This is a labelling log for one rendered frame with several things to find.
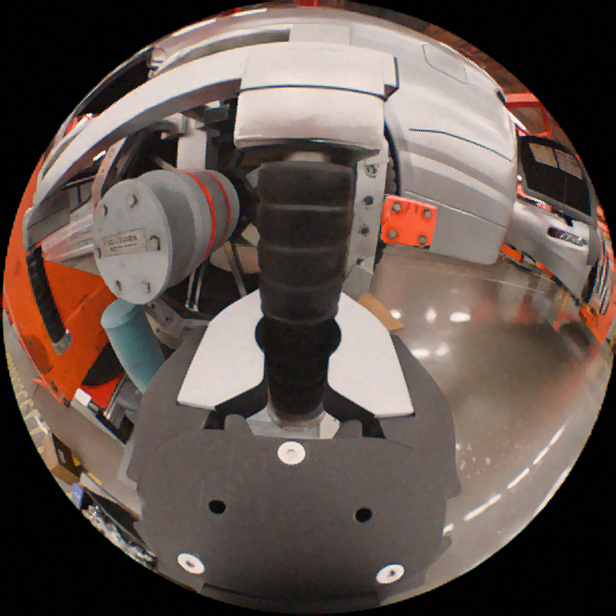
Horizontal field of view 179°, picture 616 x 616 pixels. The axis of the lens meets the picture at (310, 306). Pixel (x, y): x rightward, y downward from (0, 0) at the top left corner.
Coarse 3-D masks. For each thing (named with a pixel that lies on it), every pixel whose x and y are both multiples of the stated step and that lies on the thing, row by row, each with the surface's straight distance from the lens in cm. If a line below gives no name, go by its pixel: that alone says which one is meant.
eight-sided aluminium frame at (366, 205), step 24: (120, 144) 47; (384, 144) 31; (120, 168) 51; (360, 168) 30; (384, 168) 31; (96, 192) 51; (360, 192) 30; (360, 216) 30; (360, 240) 31; (360, 264) 33; (360, 288) 33; (168, 312) 51; (168, 336) 48
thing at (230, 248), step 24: (144, 144) 53; (168, 144) 58; (144, 168) 57; (168, 168) 49; (240, 168) 45; (240, 192) 46; (240, 216) 46; (240, 264) 46; (168, 288) 56; (192, 288) 52; (216, 288) 60; (240, 288) 47; (192, 312) 53; (216, 312) 51
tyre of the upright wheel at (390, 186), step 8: (136, 152) 54; (128, 168) 55; (392, 176) 40; (392, 184) 40; (384, 192) 40; (392, 192) 40; (376, 248) 41; (384, 248) 42; (376, 256) 41; (160, 296) 56; (168, 304) 55; (176, 312) 55; (184, 312) 54; (208, 320) 52
